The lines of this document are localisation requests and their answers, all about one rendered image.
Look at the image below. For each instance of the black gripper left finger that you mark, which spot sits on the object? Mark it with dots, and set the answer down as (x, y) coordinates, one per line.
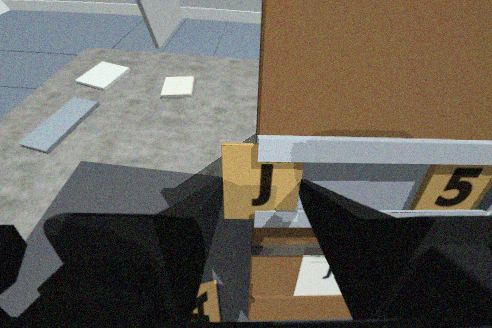
(175, 241)

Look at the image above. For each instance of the white flat square tile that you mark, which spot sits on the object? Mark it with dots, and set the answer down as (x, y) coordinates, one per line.
(177, 87)
(103, 76)

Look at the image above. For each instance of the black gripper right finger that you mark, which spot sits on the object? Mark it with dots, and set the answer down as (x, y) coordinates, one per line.
(373, 254)

